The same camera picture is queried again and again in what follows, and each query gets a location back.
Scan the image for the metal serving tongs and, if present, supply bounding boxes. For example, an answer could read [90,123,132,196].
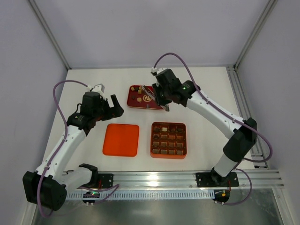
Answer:
[142,85,170,112]

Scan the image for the slotted cable duct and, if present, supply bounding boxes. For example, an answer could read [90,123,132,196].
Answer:
[66,188,215,201]

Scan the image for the right aluminium frame rail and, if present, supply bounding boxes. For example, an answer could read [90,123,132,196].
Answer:
[226,65,269,169]

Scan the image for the orange chocolate box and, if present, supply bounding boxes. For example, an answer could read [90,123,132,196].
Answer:
[150,122,187,159]

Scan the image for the orange box lid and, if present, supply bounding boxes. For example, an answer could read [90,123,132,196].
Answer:
[103,123,139,157]

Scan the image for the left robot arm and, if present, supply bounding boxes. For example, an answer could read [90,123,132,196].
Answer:
[22,91,124,211]

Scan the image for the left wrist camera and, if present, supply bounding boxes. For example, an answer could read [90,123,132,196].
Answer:
[90,83,105,98]

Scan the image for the red rectangular tray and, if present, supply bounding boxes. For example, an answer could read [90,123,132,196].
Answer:
[127,85,163,110]

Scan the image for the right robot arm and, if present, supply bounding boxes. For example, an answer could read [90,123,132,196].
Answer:
[151,68,257,185]

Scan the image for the aluminium mounting rail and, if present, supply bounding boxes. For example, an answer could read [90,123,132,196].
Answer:
[97,169,284,188]

